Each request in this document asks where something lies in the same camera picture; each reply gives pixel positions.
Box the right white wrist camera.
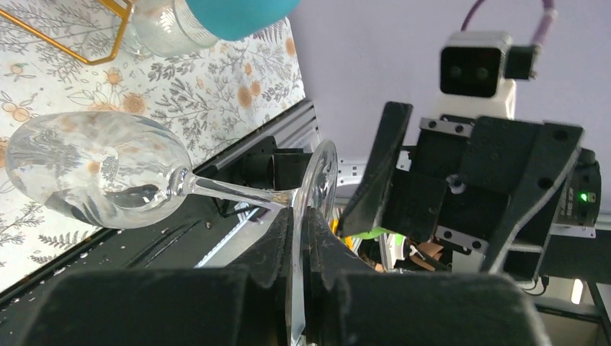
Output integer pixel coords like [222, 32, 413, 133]
[432, 31, 541, 120]

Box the background clutter of boxes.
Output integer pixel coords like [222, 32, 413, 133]
[339, 227, 452, 273]

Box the floral table mat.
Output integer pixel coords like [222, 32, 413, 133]
[0, 0, 306, 295]

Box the gold wire glass rack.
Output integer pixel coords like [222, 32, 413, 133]
[1, 0, 135, 66]

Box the teal wine glass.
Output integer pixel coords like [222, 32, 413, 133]
[186, 0, 300, 41]

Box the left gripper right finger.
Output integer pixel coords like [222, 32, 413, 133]
[305, 209, 540, 345]

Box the short clear glass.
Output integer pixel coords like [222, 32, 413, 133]
[122, 0, 218, 58]

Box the round clear wine glass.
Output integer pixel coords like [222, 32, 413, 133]
[5, 111, 338, 345]

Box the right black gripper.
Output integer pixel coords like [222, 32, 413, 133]
[336, 102, 584, 273]

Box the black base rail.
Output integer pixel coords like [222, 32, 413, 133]
[1, 195, 238, 309]

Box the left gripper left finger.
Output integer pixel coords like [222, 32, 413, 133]
[19, 208, 293, 345]

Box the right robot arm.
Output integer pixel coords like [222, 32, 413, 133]
[337, 102, 601, 281]

